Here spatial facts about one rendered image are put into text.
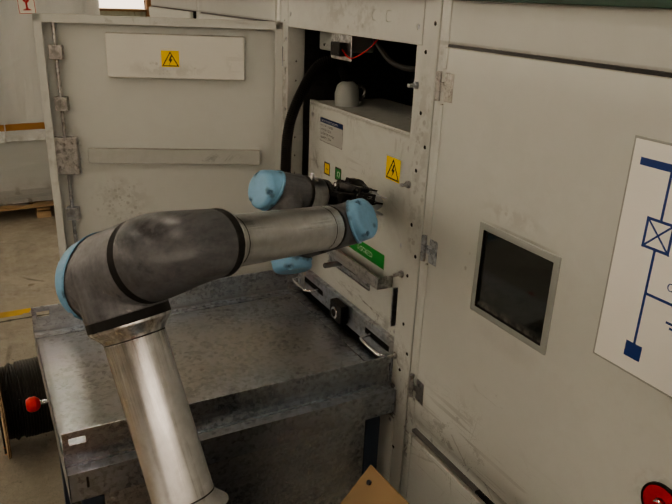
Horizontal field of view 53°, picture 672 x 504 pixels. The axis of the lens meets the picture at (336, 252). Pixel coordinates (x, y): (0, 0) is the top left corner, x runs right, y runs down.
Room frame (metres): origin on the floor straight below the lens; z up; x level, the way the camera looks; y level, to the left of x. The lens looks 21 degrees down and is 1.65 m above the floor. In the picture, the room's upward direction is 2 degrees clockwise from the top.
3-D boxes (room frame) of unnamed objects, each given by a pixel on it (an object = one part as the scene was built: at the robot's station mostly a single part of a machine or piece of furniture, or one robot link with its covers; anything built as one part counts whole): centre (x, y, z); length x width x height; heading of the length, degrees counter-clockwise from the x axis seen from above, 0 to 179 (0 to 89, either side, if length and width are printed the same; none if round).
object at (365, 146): (1.57, -0.03, 1.15); 0.48 x 0.01 x 0.48; 29
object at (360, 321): (1.58, -0.05, 0.89); 0.54 x 0.05 x 0.06; 29
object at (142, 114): (1.83, 0.47, 1.21); 0.63 x 0.07 x 0.74; 98
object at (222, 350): (1.39, 0.30, 0.82); 0.68 x 0.62 x 0.06; 119
